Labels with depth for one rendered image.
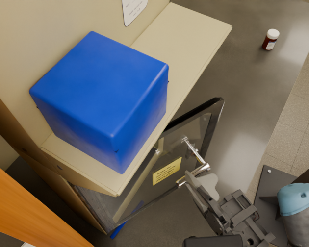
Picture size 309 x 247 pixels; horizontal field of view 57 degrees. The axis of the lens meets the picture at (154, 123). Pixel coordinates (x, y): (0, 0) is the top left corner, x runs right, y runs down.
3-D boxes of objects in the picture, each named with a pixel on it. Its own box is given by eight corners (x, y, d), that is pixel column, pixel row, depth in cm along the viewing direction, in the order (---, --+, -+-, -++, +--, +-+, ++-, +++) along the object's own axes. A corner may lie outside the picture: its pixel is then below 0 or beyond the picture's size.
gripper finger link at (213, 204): (200, 188, 63) (225, 223, 59) (193, 192, 62) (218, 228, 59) (204, 182, 59) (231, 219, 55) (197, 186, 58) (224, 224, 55)
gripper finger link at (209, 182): (201, 160, 66) (227, 195, 62) (181, 174, 64) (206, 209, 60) (204, 156, 63) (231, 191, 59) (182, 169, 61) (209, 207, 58)
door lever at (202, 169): (165, 172, 66) (166, 167, 64) (198, 152, 69) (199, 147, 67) (178, 191, 64) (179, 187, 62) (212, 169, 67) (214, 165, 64)
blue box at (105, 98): (54, 136, 35) (25, 90, 27) (103, 81, 39) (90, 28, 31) (122, 176, 32) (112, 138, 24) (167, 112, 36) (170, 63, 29)
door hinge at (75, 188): (103, 231, 78) (65, 182, 44) (109, 223, 79) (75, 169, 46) (108, 234, 78) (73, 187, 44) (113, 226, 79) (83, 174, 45)
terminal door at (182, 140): (108, 229, 79) (72, 177, 44) (196, 173, 87) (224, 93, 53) (109, 232, 78) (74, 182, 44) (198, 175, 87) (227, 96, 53)
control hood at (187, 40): (60, 178, 42) (36, 148, 34) (167, 44, 57) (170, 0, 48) (124, 219, 39) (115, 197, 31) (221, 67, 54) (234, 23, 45)
